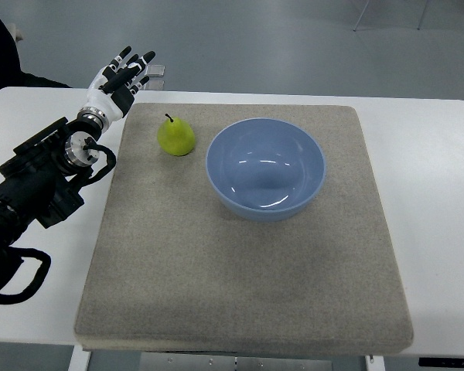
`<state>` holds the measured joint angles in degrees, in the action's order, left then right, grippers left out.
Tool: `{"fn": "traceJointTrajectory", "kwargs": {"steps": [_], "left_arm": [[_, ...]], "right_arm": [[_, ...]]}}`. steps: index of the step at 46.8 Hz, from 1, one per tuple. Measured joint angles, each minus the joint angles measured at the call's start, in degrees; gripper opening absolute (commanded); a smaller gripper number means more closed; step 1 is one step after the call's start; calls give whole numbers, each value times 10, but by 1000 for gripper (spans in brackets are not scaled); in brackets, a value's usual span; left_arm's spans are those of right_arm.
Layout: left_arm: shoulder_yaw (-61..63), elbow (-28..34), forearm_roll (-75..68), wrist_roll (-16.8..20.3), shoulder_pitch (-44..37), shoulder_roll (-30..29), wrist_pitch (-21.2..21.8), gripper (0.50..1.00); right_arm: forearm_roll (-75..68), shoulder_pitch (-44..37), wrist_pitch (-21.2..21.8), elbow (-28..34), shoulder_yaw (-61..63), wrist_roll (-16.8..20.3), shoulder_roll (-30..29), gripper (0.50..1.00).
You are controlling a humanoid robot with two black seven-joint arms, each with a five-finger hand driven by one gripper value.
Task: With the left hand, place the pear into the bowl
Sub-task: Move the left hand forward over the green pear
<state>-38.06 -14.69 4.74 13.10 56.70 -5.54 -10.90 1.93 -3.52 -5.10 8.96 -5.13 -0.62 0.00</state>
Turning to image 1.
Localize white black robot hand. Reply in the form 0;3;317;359
83;46;155;127

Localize green pear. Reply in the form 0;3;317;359
157;114;196;156

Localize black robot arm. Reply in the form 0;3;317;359
0;107;116;246

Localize blue bowl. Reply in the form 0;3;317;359
205;117;326;222

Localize lower floor outlet plate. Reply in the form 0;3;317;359
144;80;165;90

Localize floor outlet plate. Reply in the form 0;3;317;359
144;80;165;90
145;64;165;77

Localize upper floor outlet plate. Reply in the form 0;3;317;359
145;64;165;77

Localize dark clothed person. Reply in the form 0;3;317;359
0;19;70;90

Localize grey felt mat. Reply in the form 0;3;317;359
74;104;414;356

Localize metal chair legs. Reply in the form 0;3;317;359
352;0;432;32

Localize black cable loop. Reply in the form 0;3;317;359
0;247;52;306

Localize white table frame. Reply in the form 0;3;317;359
67;345;387;370

